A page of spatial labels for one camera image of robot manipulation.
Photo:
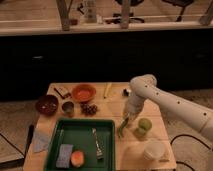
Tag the orange bowl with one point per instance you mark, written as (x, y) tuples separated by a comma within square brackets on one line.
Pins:
[(83, 93)]

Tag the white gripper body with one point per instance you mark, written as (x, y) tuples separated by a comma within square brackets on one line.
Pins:
[(133, 107)]

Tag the small metal cup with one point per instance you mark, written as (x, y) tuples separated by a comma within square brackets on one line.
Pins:
[(68, 108)]

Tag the green pepper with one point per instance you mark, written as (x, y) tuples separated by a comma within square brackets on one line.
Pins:
[(121, 127)]

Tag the small dark object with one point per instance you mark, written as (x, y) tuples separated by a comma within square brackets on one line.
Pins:
[(126, 92)]

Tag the orange peach fruit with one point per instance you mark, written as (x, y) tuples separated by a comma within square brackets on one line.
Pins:
[(77, 158)]

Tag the green plastic tray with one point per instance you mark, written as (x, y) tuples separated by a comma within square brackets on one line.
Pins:
[(78, 132)]

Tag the bunch of dark grapes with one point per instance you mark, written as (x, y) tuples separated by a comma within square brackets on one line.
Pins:
[(88, 109)]

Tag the blue sponge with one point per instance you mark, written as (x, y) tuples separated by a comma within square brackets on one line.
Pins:
[(63, 158)]

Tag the dark red bowl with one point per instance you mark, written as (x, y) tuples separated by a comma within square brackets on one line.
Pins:
[(47, 105)]

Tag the grey folded cloth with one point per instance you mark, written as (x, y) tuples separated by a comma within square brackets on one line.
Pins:
[(40, 141)]

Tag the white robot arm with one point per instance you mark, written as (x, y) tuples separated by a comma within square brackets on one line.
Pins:
[(198, 117)]

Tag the white plastic cup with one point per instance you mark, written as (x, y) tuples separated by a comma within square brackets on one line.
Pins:
[(154, 150)]

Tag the yellow banana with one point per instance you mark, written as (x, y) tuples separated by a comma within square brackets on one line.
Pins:
[(107, 89)]

